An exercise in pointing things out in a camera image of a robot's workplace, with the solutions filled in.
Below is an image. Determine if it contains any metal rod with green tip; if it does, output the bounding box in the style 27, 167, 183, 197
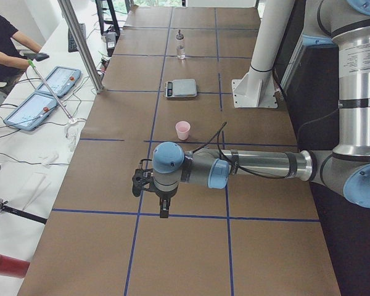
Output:
27, 59, 76, 125

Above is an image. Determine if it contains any far blue teach pendant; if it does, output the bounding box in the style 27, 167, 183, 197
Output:
45, 66, 81, 99

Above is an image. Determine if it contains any white pillar with base plate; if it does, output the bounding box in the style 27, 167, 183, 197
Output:
232, 0, 295, 109

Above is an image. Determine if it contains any pink paper cup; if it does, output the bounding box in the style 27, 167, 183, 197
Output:
175, 121, 191, 141

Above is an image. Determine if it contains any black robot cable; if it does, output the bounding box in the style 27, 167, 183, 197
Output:
192, 121, 292, 179

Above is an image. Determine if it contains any red cylinder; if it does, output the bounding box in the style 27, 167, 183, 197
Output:
0, 254, 30, 278

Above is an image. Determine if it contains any blue teach pendant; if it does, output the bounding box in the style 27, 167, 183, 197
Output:
4, 92, 57, 131
45, 66, 81, 99

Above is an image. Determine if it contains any black tripod leg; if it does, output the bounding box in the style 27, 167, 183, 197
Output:
0, 199, 47, 224

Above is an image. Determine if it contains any grey digital kitchen scale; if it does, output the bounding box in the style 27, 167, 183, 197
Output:
164, 78, 197, 99

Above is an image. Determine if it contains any clear glass sauce bottle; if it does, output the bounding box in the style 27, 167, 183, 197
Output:
176, 29, 186, 60

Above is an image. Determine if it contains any person in black shirt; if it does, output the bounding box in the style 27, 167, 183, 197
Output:
0, 15, 42, 94

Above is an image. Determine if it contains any near blue teach pendant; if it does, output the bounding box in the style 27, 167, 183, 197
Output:
4, 92, 57, 131

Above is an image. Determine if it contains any black keyboard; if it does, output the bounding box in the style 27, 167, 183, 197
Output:
67, 23, 86, 52

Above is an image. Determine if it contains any grey power adapter box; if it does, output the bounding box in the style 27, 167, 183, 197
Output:
104, 31, 117, 50

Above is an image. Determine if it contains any aluminium frame post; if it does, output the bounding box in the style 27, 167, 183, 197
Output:
58, 0, 104, 94

